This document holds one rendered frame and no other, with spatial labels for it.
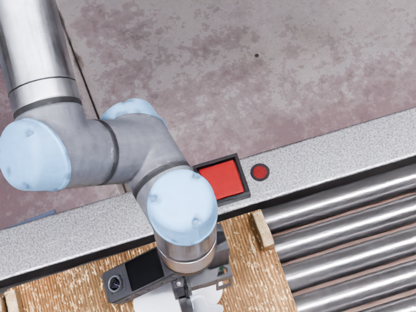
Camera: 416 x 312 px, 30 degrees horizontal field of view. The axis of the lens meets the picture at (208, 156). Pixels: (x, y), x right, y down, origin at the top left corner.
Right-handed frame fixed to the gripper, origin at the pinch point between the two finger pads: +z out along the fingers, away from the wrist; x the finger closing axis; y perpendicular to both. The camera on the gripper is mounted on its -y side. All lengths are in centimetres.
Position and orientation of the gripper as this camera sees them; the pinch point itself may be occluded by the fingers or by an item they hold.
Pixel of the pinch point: (178, 295)
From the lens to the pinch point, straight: 117.6
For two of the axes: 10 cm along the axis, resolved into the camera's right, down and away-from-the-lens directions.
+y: 9.6, -2.7, 1.2
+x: -2.9, -8.6, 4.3
